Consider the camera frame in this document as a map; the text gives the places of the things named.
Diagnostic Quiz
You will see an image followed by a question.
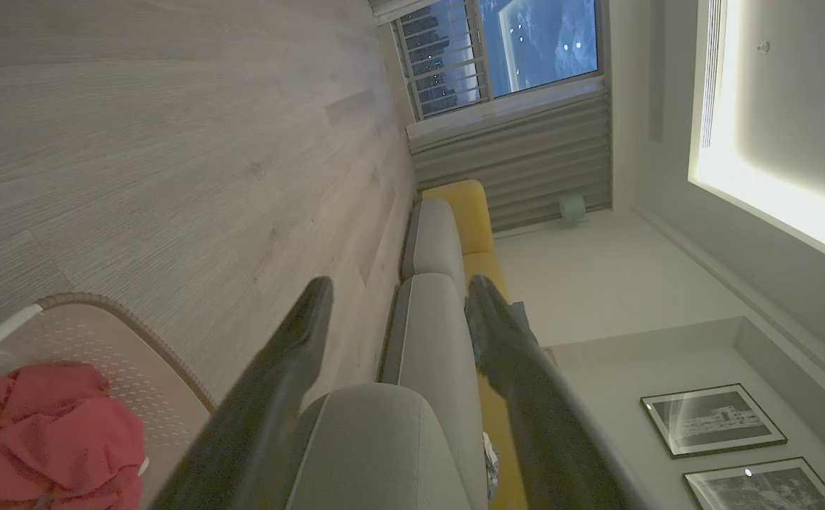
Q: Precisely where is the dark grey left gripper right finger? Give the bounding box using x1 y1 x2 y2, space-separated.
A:
465 274 659 510

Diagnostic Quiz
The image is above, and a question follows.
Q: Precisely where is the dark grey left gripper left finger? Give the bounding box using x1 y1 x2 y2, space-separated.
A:
150 276 334 510

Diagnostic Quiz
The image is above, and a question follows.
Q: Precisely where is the red garment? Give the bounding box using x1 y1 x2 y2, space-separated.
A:
0 361 148 510

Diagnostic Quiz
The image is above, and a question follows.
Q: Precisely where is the grey sofa cushion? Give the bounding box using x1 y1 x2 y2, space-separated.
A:
285 198 491 510

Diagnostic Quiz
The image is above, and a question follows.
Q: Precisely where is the small patterned item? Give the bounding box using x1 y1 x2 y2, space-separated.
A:
482 431 501 501

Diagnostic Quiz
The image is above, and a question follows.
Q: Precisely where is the dark blue-grey pillow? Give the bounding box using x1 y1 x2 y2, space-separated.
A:
510 300 542 349

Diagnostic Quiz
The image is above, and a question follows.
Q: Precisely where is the beige perforated laundry basket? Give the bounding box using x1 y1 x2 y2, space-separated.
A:
0 292 216 510

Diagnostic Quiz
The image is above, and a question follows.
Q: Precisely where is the black framed monochrome picture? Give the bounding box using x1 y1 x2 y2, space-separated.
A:
639 383 789 460
682 457 825 510

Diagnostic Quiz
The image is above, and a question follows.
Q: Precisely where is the pale green round device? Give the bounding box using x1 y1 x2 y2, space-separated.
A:
559 193 589 227

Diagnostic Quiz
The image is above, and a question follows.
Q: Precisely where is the grey pleated blind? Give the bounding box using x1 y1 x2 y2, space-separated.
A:
409 91 613 234

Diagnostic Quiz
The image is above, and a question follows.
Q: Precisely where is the recessed ceiling light panel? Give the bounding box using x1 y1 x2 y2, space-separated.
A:
688 0 825 278

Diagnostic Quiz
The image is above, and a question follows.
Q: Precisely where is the white window guard railing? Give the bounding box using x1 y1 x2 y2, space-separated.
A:
392 0 492 120

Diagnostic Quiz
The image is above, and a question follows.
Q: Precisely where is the white ceiling air vent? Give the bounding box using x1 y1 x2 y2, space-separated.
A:
700 0 729 149

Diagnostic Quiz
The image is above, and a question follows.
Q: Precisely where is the window with white frame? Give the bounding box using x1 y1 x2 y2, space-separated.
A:
389 0 607 123

